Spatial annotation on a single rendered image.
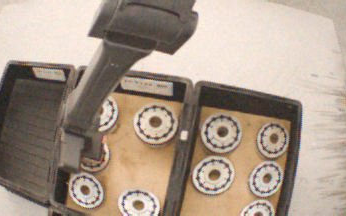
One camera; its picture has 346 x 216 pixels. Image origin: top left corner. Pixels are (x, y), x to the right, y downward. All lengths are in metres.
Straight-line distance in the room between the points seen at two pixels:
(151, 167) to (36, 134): 0.36
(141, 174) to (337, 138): 0.68
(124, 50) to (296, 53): 1.00
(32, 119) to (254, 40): 0.79
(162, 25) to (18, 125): 0.81
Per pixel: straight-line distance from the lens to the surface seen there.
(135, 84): 1.05
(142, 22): 0.42
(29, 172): 1.10
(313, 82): 1.36
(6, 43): 1.57
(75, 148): 0.80
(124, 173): 1.03
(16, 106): 1.20
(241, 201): 1.01
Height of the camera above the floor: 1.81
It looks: 65 degrees down
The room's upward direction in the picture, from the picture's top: 1 degrees counter-clockwise
